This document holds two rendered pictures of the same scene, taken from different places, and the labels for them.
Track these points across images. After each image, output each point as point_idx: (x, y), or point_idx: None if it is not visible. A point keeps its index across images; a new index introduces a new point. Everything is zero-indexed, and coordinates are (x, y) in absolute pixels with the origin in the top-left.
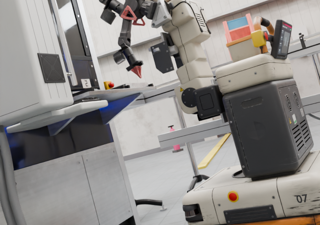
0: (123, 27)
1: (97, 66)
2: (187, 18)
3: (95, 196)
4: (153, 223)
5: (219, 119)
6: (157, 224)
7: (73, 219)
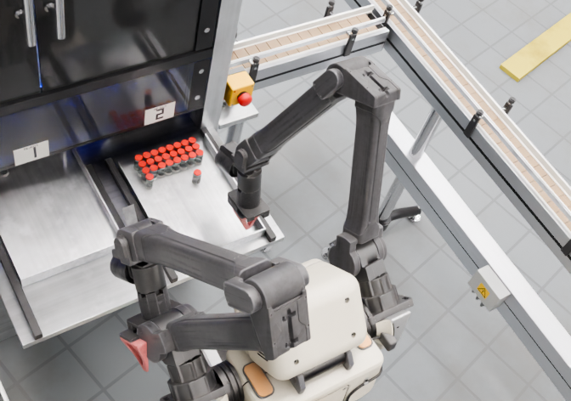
0: (265, 133)
1: (222, 64)
2: None
3: None
4: (200, 297)
5: (465, 232)
6: (200, 309)
7: None
